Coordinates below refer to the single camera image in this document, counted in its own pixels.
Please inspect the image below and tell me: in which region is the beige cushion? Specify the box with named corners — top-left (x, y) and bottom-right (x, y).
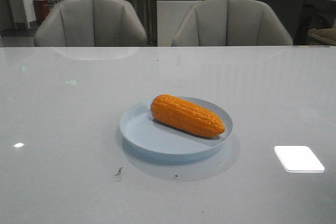
top-left (308, 28), bottom-right (335, 46)

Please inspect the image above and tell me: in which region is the right grey upholstered chair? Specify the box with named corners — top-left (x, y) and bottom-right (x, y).
top-left (171, 0), bottom-right (292, 47)

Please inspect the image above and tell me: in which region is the orange corn cob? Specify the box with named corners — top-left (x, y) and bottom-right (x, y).
top-left (150, 94), bottom-right (225, 137)

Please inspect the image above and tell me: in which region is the grey upholstered chair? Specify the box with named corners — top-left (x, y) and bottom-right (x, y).
top-left (171, 0), bottom-right (292, 47)
top-left (34, 0), bottom-right (148, 47)

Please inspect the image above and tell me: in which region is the light blue round plate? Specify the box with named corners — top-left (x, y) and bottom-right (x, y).
top-left (120, 97), bottom-right (237, 162)

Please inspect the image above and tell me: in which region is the left grey upholstered chair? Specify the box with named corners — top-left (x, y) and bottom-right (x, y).
top-left (34, 0), bottom-right (148, 47)

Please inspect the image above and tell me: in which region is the red trash bin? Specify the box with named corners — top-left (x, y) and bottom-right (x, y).
top-left (33, 0), bottom-right (50, 25)

